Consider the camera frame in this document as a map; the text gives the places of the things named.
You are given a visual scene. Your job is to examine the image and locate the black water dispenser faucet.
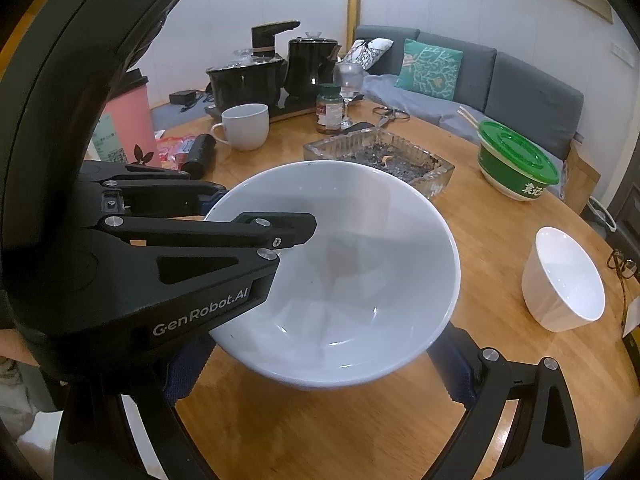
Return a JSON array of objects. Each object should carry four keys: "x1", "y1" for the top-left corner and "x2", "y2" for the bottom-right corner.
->
[{"x1": 251, "y1": 21, "x2": 301, "y2": 59}]

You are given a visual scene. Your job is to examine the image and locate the glass ashtray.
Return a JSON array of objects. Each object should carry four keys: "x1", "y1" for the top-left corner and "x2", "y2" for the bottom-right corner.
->
[{"x1": 303, "y1": 127, "x2": 456, "y2": 202}]

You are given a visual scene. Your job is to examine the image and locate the white black patterned cushion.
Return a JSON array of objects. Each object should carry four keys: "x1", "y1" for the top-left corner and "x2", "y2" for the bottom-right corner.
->
[{"x1": 342, "y1": 38, "x2": 393, "y2": 73}]

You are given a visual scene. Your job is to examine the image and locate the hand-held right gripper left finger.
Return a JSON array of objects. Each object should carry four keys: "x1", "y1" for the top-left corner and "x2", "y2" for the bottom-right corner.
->
[{"x1": 52, "y1": 332, "x2": 216, "y2": 480}]

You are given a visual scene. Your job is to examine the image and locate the black pot with glass lid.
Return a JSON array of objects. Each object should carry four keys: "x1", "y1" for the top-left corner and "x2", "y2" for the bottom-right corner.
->
[{"x1": 206, "y1": 48, "x2": 286, "y2": 108}]

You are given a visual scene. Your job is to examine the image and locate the brown pill bottle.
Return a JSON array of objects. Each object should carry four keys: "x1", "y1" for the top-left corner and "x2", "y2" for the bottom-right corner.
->
[{"x1": 316, "y1": 83, "x2": 342, "y2": 135}]

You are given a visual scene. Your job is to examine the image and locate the black kettle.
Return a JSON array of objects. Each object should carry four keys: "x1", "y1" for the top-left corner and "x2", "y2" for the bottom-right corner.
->
[{"x1": 284, "y1": 31, "x2": 342, "y2": 100}]

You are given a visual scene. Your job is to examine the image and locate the tall wooden roll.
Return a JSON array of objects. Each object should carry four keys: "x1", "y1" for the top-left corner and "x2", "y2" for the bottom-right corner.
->
[{"x1": 347, "y1": 0, "x2": 361, "y2": 48}]

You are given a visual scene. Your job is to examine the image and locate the pink container with black lid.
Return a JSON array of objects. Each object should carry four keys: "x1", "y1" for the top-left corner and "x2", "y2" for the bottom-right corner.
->
[{"x1": 92, "y1": 69, "x2": 158, "y2": 167}]

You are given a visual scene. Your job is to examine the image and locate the dark trash bin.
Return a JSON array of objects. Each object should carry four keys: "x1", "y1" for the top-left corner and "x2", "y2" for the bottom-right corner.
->
[{"x1": 586, "y1": 196, "x2": 620, "y2": 233}]

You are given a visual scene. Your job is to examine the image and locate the metal scissors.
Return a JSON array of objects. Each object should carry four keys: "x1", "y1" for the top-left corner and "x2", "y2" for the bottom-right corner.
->
[{"x1": 372, "y1": 105, "x2": 411, "y2": 128}]

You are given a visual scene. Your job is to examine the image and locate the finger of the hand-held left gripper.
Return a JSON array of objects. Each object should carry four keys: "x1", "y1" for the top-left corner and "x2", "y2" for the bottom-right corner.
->
[
  {"x1": 81, "y1": 161, "x2": 230, "y2": 218},
  {"x1": 96, "y1": 211, "x2": 318, "y2": 295}
]

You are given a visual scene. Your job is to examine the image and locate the grey sofa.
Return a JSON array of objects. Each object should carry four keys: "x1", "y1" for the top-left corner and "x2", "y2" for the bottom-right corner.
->
[{"x1": 350, "y1": 24, "x2": 601, "y2": 211}]

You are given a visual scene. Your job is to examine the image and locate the red snack packet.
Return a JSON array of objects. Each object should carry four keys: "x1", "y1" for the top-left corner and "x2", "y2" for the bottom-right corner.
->
[{"x1": 156, "y1": 135, "x2": 198, "y2": 167}]

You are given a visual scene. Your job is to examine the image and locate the black cylinder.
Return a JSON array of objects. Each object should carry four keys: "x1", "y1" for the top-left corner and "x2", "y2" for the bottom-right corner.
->
[{"x1": 180, "y1": 134, "x2": 217, "y2": 178}]

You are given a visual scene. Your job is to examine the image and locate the white light switch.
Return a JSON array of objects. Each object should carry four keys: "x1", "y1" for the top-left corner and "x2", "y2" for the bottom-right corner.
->
[{"x1": 611, "y1": 42, "x2": 638, "y2": 66}]

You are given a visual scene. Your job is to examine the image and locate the white bowl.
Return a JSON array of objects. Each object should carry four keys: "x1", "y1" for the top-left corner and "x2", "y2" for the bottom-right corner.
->
[
  {"x1": 521, "y1": 226, "x2": 606, "y2": 333},
  {"x1": 202, "y1": 161, "x2": 461, "y2": 392}
]

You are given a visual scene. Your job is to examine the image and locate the wine glass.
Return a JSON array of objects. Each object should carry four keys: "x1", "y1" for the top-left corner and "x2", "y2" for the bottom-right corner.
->
[{"x1": 333, "y1": 62, "x2": 363, "y2": 130}]

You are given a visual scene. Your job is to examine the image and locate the green lidded noodle bowl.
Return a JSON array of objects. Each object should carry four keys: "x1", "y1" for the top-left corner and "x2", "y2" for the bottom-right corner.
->
[{"x1": 476, "y1": 120, "x2": 561, "y2": 202}]

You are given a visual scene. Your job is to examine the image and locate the black tea tray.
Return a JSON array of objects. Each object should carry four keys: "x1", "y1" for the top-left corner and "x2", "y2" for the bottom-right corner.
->
[{"x1": 205, "y1": 91, "x2": 346, "y2": 123}]

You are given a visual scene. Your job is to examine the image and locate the white mug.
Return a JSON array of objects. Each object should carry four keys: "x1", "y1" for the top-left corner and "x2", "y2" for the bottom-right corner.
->
[{"x1": 210, "y1": 103, "x2": 270, "y2": 152}]

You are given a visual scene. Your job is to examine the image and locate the teal patterned cushion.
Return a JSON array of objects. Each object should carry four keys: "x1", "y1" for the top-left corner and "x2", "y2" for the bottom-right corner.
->
[{"x1": 395, "y1": 38, "x2": 463, "y2": 102}]

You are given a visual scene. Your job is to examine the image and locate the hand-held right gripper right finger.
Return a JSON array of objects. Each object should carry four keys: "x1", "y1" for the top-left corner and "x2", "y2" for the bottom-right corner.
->
[{"x1": 425, "y1": 322, "x2": 584, "y2": 480}]

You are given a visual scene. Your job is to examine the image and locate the brown eyeglasses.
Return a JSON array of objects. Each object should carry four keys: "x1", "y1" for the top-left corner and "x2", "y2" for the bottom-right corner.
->
[{"x1": 607, "y1": 249, "x2": 636, "y2": 311}]

